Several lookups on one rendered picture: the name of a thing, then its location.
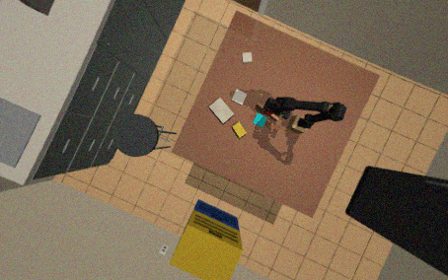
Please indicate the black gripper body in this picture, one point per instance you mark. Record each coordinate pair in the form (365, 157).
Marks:
(285, 114)

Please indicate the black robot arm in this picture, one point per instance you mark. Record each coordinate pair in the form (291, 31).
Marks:
(335, 113)

